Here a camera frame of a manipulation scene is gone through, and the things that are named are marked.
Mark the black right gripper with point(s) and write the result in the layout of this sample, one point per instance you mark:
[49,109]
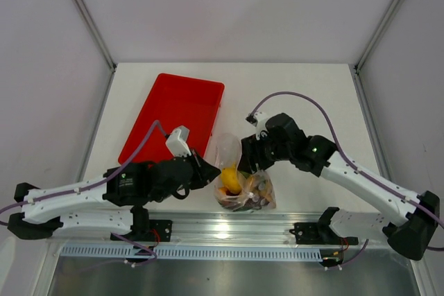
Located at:
[251,154]

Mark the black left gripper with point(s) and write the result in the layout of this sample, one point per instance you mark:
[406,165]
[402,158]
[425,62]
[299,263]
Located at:
[205,172]

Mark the yellow mango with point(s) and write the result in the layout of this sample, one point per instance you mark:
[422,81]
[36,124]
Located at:
[230,180]

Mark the clear zip top bag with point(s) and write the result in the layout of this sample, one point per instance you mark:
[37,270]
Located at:
[227,153]

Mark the tan longan fruit bunch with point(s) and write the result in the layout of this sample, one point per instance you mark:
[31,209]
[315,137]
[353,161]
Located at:
[262,188]

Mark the sliced cured ham piece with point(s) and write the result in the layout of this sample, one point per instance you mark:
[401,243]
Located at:
[232,202]

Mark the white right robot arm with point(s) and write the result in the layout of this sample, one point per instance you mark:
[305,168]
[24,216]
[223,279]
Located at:
[406,220]

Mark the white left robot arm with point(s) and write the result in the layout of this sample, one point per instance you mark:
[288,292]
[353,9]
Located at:
[113,203]

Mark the red plastic tray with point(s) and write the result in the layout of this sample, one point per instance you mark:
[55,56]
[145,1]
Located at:
[177,100]

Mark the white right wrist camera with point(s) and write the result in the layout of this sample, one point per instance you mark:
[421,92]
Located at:
[258,120]

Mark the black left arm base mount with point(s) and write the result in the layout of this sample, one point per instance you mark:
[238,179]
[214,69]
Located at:
[150,231]

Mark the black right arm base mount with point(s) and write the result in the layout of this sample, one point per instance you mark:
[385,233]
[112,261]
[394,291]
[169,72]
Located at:
[312,232]

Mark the slotted grey cable duct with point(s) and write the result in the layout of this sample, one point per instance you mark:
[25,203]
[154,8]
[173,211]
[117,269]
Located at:
[217,253]

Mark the right aluminium frame post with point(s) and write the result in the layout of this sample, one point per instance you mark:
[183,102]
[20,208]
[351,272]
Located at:
[383,24]

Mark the aluminium frame post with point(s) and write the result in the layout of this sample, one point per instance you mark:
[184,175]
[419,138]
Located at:
[383,24]
[94,32]

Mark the left aluminium frame post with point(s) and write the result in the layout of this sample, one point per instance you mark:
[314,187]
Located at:
[94,32]

